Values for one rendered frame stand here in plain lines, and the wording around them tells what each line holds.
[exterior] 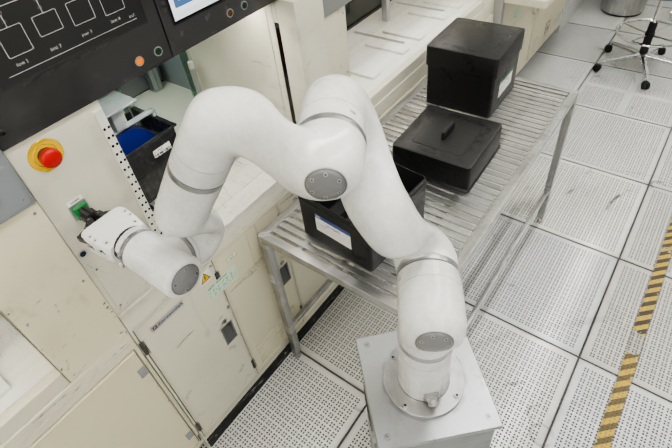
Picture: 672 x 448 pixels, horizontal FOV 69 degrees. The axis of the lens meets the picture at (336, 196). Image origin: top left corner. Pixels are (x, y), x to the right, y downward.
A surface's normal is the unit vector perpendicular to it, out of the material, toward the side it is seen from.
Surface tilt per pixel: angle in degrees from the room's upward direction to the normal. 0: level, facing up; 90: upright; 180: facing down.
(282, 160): 74
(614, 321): 0
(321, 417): 0
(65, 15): 90
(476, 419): 0
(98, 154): 90
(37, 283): 90
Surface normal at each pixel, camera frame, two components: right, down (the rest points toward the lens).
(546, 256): -0.09, -0.73
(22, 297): 0.80, 0.35
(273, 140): -0.65, 0.11
